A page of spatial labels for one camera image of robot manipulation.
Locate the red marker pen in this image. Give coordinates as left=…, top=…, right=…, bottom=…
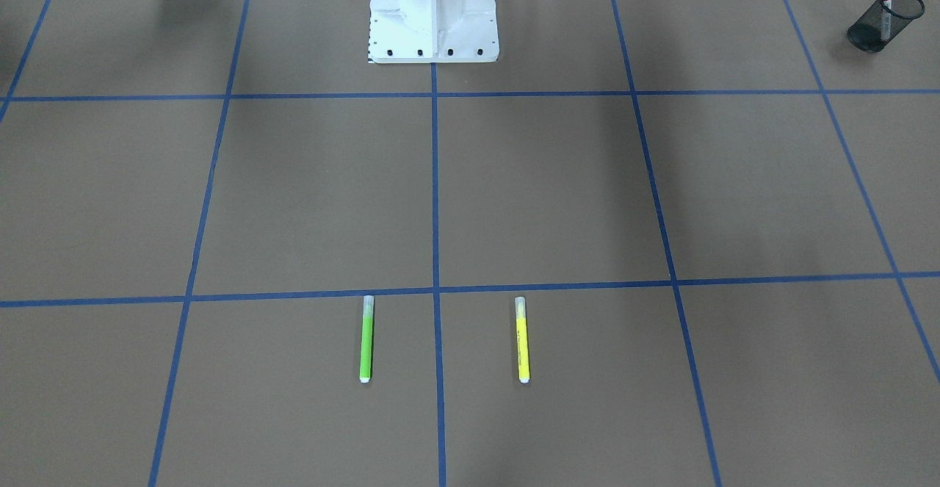
left=879, top=0, right=892, bottom=44

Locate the yellow marker pen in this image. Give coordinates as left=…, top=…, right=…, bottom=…
left=514, top=296, right=531, bottom=384

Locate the green marker pen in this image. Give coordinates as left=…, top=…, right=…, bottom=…
left=358, top=295, right=374, bottom=384

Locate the far black mesh pencil cup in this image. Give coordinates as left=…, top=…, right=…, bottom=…
left=846, top=0, right=925, bottom=53

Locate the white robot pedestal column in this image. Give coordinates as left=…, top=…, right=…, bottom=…
left=367, top=0, right=500, bottom=63

